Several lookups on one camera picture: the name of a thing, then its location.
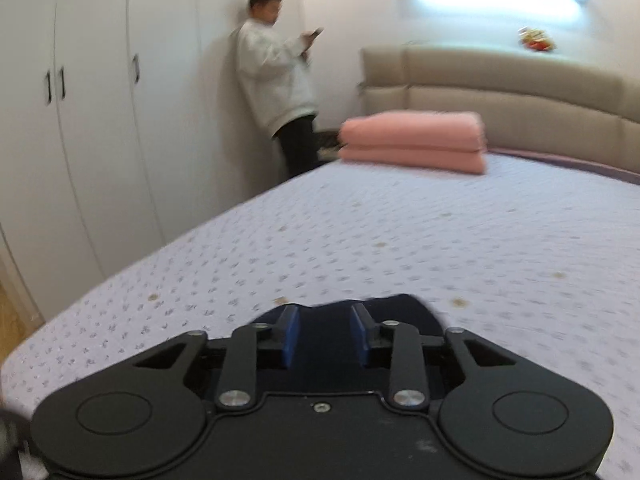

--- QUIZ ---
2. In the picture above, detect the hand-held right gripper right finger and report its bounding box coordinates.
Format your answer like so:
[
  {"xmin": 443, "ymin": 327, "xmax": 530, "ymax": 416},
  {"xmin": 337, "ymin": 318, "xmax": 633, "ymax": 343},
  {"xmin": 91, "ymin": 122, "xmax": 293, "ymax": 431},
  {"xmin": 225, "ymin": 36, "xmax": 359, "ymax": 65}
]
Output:
[{"xmin": 349, "ymin": 302, "xmax": 522, "ymax": 411}]

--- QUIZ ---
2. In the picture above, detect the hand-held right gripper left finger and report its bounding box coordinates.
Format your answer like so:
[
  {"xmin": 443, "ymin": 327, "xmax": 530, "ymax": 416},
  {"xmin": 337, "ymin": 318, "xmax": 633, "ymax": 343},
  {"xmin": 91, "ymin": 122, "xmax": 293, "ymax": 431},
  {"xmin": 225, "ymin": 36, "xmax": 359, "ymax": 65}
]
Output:
[{"xmin": 132, "ymin": 304, "xmax": 301, "ymax": 414}]

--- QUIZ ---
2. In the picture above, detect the dark navy garment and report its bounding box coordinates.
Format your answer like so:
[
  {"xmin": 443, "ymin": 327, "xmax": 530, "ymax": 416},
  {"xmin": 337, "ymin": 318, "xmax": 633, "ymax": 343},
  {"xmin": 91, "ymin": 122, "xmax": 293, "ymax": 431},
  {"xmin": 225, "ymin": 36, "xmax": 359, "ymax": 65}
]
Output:
[{"xmin": 249, "ymin": 292, "xmax": 444, "ymax": 397}]

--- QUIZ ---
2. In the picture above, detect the bed with patterned sheet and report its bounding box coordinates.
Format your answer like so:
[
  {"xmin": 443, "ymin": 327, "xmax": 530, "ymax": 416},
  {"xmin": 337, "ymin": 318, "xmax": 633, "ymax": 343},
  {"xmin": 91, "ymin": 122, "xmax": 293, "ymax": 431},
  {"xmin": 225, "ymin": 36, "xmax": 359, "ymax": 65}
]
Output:
[{"xmin": 0, "ymin": 147, "xmax": 640, "ymax": 480}]

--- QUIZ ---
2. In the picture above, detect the folded pink blanket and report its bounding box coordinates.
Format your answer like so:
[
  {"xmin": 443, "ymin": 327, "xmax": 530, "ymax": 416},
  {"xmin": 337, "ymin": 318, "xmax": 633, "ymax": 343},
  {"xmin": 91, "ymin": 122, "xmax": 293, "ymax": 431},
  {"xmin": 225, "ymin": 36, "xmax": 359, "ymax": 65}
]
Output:
[{"xmin": 337, "ymin": 111, "xmax": 489, "ymax": 176}]

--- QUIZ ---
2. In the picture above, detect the white wardrobe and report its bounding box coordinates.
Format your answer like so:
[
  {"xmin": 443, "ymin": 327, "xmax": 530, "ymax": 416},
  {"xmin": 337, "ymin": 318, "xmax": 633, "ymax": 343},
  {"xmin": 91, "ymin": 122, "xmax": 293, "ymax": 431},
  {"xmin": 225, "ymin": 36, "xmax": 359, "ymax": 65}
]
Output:
[{"xmin": 0, "ymin": 0, "xmax": 303, "ymax": 322}]

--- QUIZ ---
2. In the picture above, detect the beige padded headboard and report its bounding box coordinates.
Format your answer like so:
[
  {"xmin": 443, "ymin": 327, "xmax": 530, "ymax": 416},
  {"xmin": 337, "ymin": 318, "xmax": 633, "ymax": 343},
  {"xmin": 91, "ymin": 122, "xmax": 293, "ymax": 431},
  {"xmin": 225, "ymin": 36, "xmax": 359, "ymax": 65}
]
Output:
[{"xmin": 360, "ymin": 44, "xmax": 640, "ymax": 175}]

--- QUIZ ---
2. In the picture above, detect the red ornament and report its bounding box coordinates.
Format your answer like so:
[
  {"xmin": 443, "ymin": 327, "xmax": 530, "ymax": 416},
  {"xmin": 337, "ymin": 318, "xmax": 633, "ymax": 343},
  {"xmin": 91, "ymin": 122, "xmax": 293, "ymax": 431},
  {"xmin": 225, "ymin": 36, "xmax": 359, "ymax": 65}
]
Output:
[{"xmin": 518, "ymin": 26, "xmax": 557, "ymax": 54}]

